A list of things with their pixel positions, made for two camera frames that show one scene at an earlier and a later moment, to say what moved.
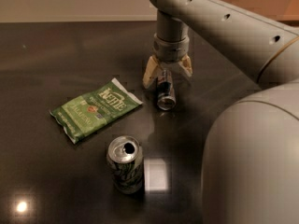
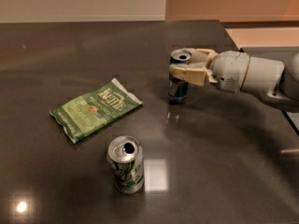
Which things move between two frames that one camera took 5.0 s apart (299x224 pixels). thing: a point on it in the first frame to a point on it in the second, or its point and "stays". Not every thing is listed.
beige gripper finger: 152,72 to 198,74
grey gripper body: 171,50 to 230,68
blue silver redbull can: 166,98 to 178,89
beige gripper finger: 186,64 to 202,55
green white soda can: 126,163 stays
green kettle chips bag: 90,110 stays
